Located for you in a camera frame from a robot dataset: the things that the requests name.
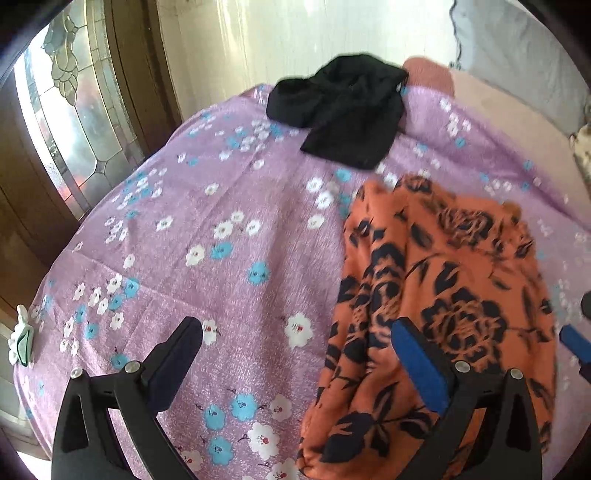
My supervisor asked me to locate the white green hair clip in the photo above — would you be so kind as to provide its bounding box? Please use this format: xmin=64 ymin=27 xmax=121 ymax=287
xmin=8 ymin=305 xmax=35 ymax=367

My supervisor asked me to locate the brown white printed blanket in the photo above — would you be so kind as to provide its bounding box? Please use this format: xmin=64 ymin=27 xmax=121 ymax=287
xmin=569 ymin=129 xmax=591 ymax=185

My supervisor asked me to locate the orange floral garment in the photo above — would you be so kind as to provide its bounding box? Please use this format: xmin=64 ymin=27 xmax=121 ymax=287
xmin=295 ymin=174 xmax=557 ymax=474

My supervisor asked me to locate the stained glass window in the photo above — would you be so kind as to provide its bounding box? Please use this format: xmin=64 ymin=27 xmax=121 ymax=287
xmin=14 ymin=9 xmax=144 ymax=217

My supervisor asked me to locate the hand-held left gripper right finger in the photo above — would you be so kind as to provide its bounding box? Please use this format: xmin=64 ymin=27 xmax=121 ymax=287
xmin=392 ymin=318 xmax=543 ymax=480

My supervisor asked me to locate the black garment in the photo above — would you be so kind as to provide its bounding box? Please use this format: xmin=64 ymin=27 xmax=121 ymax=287
xmin=265 ymin=54 xmax=410 ymax=170

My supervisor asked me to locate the grey pillow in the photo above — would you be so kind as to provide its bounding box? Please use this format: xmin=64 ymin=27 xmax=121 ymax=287
xmin=450 ymin=0 xmax=587 ymax=139

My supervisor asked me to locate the pink bed sheet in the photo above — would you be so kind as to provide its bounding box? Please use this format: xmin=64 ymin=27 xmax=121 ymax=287
xmin=402 ymin=56 xmax=587 ymax=185

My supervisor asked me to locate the purple floral bed sheet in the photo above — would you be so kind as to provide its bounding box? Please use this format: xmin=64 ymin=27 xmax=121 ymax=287
xmin=14 ymin=83 xmax=591 ymax=480

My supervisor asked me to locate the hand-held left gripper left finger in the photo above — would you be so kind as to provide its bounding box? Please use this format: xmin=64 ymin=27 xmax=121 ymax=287
xmin=51 ymin=316 xmax=204 ymax=480

